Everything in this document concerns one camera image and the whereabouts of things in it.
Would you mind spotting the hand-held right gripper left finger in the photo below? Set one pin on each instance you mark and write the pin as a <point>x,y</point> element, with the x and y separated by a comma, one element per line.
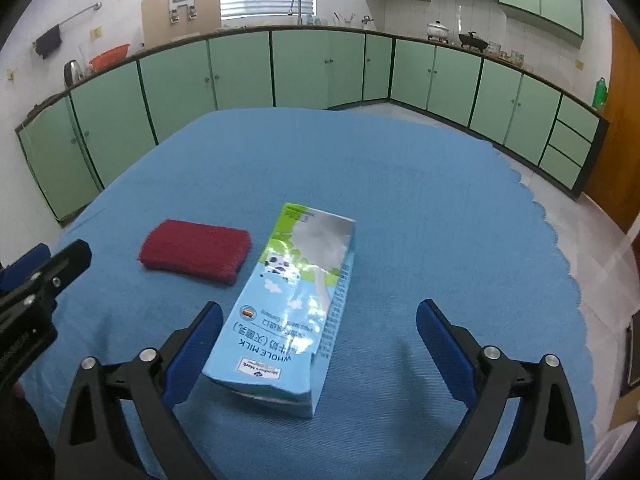
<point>200,342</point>

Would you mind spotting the green plastic bottle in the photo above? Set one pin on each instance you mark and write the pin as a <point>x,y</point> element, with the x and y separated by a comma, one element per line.
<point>600,94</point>

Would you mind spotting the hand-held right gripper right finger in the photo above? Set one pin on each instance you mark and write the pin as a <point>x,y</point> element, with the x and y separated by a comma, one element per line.
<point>440,342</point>

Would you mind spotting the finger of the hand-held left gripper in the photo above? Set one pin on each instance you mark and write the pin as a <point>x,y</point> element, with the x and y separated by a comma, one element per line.
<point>65,265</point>
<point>27,256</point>

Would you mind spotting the utensil holder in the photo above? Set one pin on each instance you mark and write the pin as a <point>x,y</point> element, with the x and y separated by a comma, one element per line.
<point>345,20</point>

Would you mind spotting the steel electric kettle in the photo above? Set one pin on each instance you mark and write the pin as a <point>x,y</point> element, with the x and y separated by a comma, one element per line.
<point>73,73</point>

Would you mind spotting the green kitchen base cabinets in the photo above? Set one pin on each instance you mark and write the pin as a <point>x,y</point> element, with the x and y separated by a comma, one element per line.
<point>300,70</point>

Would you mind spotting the black wok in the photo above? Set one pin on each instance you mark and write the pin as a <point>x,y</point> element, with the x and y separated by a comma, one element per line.
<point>471,41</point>

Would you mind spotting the silver gadget on board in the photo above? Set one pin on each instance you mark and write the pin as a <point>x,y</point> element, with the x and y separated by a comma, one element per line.
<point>181,6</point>

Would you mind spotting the dark hanging towel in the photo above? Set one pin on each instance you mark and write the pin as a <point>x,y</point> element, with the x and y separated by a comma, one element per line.
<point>48,42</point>

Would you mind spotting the metal kitchen faucet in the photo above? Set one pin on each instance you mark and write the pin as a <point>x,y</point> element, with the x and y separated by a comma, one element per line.
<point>298,7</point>

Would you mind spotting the brown wooden door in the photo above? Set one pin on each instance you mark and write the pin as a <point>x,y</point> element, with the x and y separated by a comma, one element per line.
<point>620,135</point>

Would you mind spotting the blue milk carton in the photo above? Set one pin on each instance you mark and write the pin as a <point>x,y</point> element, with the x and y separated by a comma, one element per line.
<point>290,310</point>

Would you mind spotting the dark red scouring pad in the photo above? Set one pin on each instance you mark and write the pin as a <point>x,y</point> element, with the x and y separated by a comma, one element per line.
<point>195,250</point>

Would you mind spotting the blue tablecloth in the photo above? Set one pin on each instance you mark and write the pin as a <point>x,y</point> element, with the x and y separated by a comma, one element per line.
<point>400,210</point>

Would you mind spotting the group of glass jars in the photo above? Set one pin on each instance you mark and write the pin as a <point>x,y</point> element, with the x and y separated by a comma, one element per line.
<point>505,53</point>

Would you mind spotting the white cooking pot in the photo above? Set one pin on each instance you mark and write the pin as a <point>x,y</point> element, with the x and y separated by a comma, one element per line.
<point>437,31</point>

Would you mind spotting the metal towel bar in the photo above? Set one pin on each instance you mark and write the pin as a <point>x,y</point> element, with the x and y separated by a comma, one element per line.
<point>75,15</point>

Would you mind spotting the orange plastic basin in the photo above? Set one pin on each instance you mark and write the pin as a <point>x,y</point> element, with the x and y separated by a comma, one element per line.
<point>110,57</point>

